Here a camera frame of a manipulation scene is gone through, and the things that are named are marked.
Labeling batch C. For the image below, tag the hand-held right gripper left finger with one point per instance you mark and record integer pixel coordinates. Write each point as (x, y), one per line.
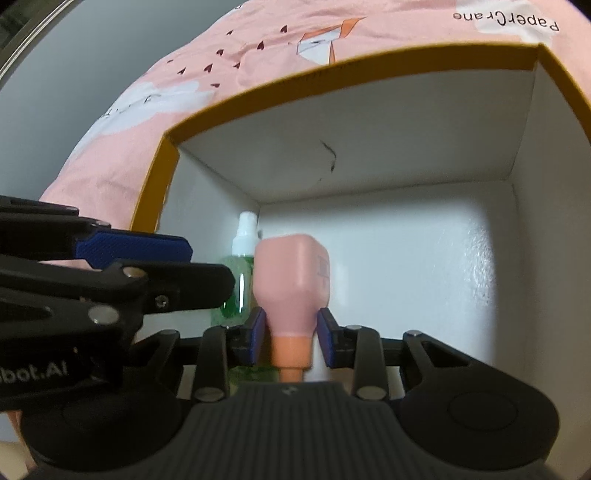
(256, 336)

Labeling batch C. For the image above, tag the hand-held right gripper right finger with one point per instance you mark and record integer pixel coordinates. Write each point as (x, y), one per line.
(325, 340)

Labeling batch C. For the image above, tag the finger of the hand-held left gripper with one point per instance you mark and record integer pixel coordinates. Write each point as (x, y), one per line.
(184, 282)
(134, 249)

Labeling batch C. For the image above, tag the green spray bottle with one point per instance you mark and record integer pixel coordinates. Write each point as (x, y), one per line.
(240, 277)

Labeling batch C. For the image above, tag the pink bottle with orange cap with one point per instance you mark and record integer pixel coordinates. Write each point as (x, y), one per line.
(291, 277)

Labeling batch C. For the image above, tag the orange cardboard box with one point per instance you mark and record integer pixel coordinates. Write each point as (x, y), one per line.
(415, 254)

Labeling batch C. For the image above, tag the pink printed blanket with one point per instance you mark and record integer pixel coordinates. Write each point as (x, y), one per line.
(277, 46)

